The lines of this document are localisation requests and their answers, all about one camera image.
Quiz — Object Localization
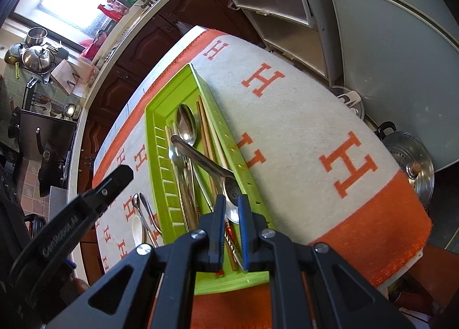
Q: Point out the brown wooden chopstick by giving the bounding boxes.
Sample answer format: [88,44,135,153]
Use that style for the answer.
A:
[199,96,232,172]

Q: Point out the steel spoon wooden handle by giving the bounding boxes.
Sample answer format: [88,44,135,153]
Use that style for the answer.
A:
[148,211,164,236]

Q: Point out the steel soup spoon handle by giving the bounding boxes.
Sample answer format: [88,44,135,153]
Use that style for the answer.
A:
[171,134,246,225]

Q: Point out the twisted steel chopstick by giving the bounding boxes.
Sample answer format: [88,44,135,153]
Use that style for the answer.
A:
[224,232,248,273]

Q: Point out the red bottles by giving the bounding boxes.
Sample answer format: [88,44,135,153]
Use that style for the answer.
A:
[98,2,127,23]

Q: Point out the green plastic utensil tray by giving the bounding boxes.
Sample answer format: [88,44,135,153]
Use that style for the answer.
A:
[144,63,276,295]

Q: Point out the orange and beige printed blanket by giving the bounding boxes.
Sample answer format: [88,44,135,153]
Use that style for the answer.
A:
[92,29,431,329]

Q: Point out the black cooktop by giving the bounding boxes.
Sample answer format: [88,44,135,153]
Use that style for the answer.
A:
[18,110,77,200]

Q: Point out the white round appliance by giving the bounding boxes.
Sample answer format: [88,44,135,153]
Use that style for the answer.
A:
[329,85,365,122]

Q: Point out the steel stock pot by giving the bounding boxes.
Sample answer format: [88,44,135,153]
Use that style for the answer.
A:
[24,27,49,46]

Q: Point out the steel fork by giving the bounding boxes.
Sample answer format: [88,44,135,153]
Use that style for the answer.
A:
[168,143,199,234]

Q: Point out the large steel spoon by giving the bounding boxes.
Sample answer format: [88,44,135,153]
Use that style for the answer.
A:
[176,103,214,213]

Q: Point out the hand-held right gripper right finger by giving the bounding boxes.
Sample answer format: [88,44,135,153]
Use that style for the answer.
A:
[238,194,415,329]

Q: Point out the steel kettle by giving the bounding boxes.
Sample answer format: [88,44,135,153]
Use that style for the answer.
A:
[22,45,53,73]

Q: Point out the steel pot glass lid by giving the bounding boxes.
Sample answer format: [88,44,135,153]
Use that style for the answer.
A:
[380,122,435,208]

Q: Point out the white ceramic spoon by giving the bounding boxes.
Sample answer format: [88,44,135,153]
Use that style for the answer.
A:
[131,215,145,245]

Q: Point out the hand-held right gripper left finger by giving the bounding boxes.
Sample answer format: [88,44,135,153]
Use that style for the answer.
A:
[46,194,226,329]

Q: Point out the red cloth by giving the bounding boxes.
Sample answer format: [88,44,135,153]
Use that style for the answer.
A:
[80,33,109,61]

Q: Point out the small steel pot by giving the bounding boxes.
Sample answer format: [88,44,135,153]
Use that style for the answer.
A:
[4,43,24,64]

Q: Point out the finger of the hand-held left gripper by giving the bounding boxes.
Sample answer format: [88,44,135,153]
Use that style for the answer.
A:
[84,165,134,215]

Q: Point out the grey refrigerator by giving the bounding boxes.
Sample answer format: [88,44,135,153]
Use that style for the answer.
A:
[316,0,459,174]

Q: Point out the small steel spoon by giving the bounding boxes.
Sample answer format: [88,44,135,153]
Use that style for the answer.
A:
[131,192,160,248]

